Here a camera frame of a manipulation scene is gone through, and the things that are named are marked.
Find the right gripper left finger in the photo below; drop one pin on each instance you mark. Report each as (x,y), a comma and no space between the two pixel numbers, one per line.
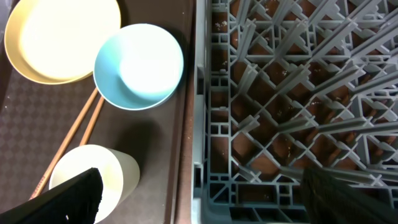
(75,201)

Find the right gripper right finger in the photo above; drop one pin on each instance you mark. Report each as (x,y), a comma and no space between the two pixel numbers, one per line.
(329,201)

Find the pale green cup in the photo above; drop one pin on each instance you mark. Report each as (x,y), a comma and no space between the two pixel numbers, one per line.
(119,171)

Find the light blue bowl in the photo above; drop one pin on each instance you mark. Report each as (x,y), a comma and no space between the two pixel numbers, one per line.
(139,67)

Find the grey dishwasher rack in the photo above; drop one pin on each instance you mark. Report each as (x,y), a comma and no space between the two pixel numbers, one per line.
(284,85)

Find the right wooden chopstick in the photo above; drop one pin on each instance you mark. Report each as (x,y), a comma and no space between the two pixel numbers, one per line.
(92,122)

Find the wooden chopstick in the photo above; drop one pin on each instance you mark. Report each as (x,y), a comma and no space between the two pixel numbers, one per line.
(70,134)
(92,122)

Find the brown serving tray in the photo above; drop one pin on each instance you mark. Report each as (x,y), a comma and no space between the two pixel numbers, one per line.
(35,119)

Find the left wooden chopstick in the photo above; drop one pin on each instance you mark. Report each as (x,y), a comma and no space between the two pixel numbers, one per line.
(70,134)

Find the yellow plate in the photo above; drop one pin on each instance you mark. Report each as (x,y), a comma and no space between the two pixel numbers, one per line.
(54,42)

